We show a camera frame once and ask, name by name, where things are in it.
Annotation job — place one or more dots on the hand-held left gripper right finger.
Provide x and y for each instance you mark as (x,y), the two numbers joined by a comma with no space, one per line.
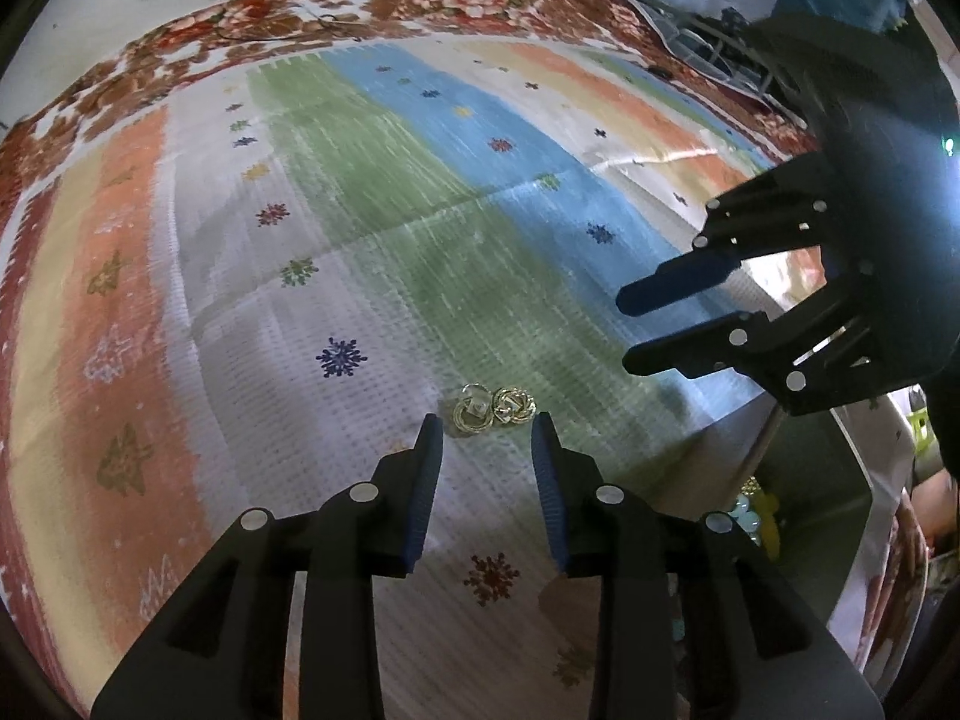
(551,495)

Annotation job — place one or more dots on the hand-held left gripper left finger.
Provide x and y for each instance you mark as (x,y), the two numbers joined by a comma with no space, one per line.
(420,510)

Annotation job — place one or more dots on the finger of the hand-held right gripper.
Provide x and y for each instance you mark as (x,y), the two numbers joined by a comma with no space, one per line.
(675,281)
(675,356)

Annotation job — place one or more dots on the gold knot earring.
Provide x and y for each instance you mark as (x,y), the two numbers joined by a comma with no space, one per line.
(472,420)
(514,405)

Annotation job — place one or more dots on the rectangular metal tin box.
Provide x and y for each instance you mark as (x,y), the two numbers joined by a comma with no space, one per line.
(817,457)

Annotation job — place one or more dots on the striped colourful mat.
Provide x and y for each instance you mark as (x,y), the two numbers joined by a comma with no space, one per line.
(375,202)

